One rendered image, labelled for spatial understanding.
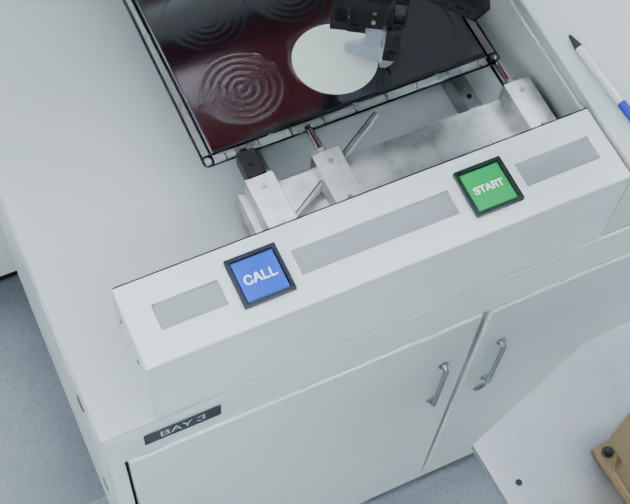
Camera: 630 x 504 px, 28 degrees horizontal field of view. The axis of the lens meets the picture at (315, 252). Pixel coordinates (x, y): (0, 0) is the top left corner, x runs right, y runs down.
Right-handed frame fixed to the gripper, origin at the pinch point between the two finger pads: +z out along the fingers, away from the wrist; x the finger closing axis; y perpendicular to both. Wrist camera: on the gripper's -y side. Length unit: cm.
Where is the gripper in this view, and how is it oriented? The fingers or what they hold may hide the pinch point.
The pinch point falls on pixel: (389, 58)
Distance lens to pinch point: 145.9
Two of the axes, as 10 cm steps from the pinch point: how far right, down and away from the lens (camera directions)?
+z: -0.5, 4.6, 8.8
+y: -9.9, -1.1, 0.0
